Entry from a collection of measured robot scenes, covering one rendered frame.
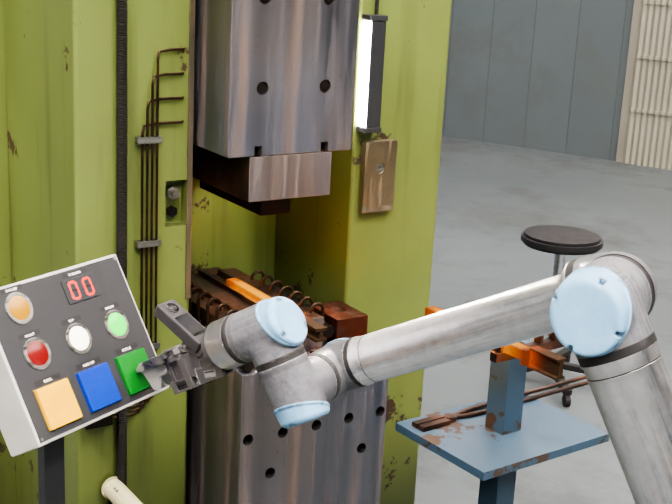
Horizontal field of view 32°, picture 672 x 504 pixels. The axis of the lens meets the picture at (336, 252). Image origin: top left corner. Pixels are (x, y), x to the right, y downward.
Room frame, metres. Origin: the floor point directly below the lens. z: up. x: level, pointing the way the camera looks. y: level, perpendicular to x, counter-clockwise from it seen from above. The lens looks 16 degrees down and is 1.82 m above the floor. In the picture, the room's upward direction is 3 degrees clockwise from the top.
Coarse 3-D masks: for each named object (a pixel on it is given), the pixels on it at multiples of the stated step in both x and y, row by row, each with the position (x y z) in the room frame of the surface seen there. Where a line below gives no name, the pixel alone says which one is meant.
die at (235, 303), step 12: (192, 276) 2.71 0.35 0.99; (204, 276) 2.72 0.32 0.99; (240, 276) 2.73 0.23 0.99; (204, 288) 2.62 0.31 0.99; (216, 288) 2.63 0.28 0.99; (228, 288) 2.61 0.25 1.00; (264, 288) 2.64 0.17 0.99; (192, 300) 2.56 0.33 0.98; (204, 300) 2.56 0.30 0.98; (228, 300) 2.54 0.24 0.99; (240, 300) 2.55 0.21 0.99; (252, 300) 2.52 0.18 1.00; (192, 312) 2.55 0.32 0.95; (204, 312) 2.50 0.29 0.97; (312, 312) 2.48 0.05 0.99; (204, 324) 2.50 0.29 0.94; (312, 348) 2.44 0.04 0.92
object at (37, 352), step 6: (36, 342) 1.90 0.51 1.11; (30, 348) 1.88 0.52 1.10; (36, 348) 1.89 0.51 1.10; (42, 348) 1.90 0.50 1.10; (30, 354) 1.88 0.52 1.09; (36, 354) 1.88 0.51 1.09; (42, 354) 1.89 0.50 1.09; (48, 354) 1.90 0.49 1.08; (36, 360) 1.88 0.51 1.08; (42, 360) 1.89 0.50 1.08
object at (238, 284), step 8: (232, 280) 2.64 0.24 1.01; (240, 280) 2.64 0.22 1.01; (240, 288) 2.59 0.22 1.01; (248, 288) 2.58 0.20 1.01; (256, 296) 2.53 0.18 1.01; (264, 296) 2.53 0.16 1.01; (304, 312) 2.41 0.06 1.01; (312, 320) 2.37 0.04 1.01; (312, 328) 2.32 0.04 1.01; (320, 328) 2.32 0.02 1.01; (312, 336) 2.33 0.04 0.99; (320, 336) 2.32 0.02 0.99
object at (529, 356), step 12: (432, 312) 2.53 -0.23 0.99; (504, 348) 2.34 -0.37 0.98; (516, 348) 2.31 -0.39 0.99; (528, 348) 2.30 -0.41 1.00; (540, 348) 2.29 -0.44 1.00; (528, 360) 2.29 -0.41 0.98; (540, 360) 2.27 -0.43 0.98; (552, 360) 2.24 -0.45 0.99; (564, 360) 2.23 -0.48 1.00; (540, 372) 2.26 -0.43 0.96; (552, 372) 2.24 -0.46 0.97
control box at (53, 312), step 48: (0, 288) 1.91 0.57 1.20; (48, 288) 1.98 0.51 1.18; (96, 288) 2.07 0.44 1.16; (0, 336) 1.85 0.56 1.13; (48, 336) 1.93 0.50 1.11; (96, 336) 2.01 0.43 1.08; (144, 336) 2.10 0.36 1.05; (0, 384) 1.84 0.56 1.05; (48, 384) 1.88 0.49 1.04; (48, 432) 1.82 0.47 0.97
